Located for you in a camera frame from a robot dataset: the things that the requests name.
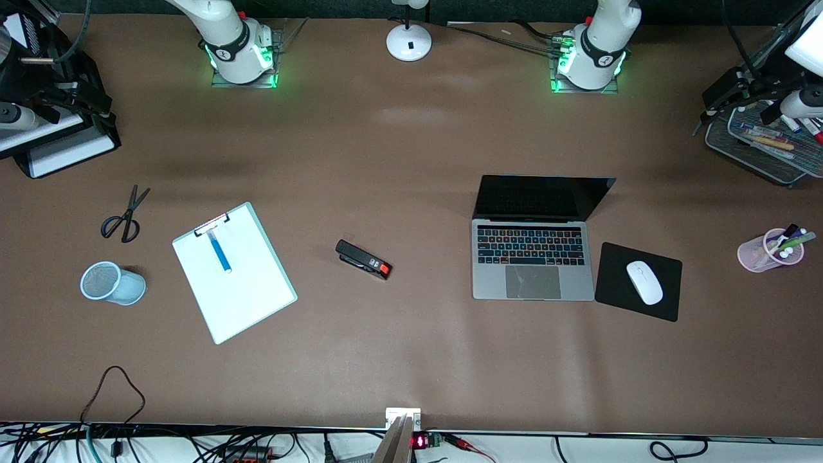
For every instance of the silver laptop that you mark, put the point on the silver laptop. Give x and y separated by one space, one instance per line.
533 283

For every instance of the white paper sheet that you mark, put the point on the white paper sheet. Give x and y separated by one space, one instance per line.
244 296

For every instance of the black mesh desk organizer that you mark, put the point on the black mesh desk organizer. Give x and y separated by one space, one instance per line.
759 164

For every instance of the yellow pen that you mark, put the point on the yellow pen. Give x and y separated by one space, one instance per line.
771 141

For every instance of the black scissors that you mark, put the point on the black scissors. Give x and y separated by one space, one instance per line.
131 209

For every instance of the white paper stack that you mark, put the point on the white paper stack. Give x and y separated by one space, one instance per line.
51 135
71 157

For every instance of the white mounting bracket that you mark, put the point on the white mounting bracket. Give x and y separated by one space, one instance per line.
393 415

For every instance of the bright green marker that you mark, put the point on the bright green marker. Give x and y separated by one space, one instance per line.
800 240

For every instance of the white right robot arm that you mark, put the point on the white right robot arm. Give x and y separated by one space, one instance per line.
231 45

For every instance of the blue marker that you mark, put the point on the blue marker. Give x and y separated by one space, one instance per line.
220 254

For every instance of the red power strip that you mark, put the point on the red power strip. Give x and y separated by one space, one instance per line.
247 456

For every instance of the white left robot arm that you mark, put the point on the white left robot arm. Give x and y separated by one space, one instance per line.
601 51

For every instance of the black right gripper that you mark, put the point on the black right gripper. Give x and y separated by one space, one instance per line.
26 80

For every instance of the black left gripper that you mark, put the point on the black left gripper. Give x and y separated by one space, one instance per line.
752 85

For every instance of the purple marker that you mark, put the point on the purple marker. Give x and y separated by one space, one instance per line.
798 232

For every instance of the black mouse pad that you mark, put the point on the black mouse pad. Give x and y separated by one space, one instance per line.
611 289

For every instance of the grey metal bar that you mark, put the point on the grey metal bar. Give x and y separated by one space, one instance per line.
395 447

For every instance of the red-lit circuit board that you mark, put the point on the red-lit circuit board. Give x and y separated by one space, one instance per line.
434 440

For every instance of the red-capped white marker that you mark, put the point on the red-capped white marker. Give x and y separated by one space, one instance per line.
813 132

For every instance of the white round stand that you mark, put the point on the white round stand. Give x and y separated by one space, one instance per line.
409 44

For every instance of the printed white pen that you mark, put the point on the printed white pen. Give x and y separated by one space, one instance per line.
759 128

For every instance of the green-lit arm base plate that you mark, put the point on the green-lit arm base plate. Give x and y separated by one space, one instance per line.
244 85
585 92

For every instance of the light blue mesh cup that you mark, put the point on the light blue mesh cup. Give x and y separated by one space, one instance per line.
128 289

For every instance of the white computer mouse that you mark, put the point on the white computer mouse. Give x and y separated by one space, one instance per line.
645 283

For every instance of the light teal clipboard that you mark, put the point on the light teal clipboard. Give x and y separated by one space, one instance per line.
211 225

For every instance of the pink mesh pen cup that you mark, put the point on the pink mesh pen cup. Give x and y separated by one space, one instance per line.
752 254

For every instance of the black stapler red tip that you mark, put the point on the black stapler red tip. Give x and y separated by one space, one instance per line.
360 258

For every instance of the black-capped white marker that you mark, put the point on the black-capped white marker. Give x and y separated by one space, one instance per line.
790 229

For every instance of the black stacked letter tray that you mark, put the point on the black stacked letter tray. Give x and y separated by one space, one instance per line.
110 138

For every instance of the blue-capped white marker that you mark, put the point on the blue-capped white marker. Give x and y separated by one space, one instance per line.
791 124

